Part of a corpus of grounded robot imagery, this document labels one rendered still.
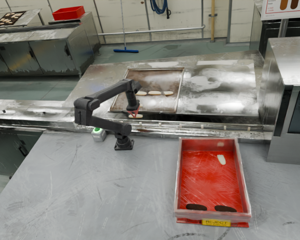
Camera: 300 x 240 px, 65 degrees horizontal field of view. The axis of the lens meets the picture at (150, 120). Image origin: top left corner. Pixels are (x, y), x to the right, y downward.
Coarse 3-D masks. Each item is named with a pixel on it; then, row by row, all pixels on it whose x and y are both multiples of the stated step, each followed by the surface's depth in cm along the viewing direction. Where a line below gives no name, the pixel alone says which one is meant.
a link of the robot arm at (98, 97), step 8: (120, 80) 140; (128, 80) 139; (112, 88) 128; (120, 88) 134; (128, 88) 139; (88, 96) 116; (96, 96) 117; (104, 96) 122; (112, 96) 128; (88, 104) 110; (96, 104) 113
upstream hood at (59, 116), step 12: (0, 108) 197; (12, 108) 194; (24, 108) 191; (36, 108) 189; (48, 108) 186; (60, 108) 183; (72, 108) 180; (0, 120) 187; (12, 120) 182; (24, 120) 179; (36, 120) 175; (48, 120) 172; (60, 120) 170; (72, 120) 167
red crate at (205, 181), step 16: (192, 160) 135; (208, 160) 133; (192, 176) 126; (208, 176) 125; (224, 176) 123; (192, 192) 118; (208, 192) 117; (224, 192) 116; (208, 208) 111; (240, 208) 108; (240, 224) 101
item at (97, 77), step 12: (144, 60) 253; (156, 60) 249; (168, 60) 244; (180, 60) 240; (192, 60) 236; (204, 60) 232; (96, 72) 248; (108, 72) 244; (120, 72) 239; (84, 84) 231; (96, 84) 227; (108, 84) 223; (72, 96) 215; (84, 96) 212; (108, 108) 191; (168, 120) 167; (180, 120) 165; (192, 120) 163; (204, 120) 161; (216, 120) 159; (228, 120) 157; (240, 120) 156; (252, 120) 154; (48, 132) 177; (60, 132) 175
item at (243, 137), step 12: (84, 132) 170; (108, 132) 163; (132, 132) 157; (144, 132) 155; (156, 132) 153; (168, 132) 151; (180, 132) 149; (192, 132) 147; (204, 132) 146; (216, 132) 144; (228, 132) 143; (240, 132) 141; (252, 132) 140
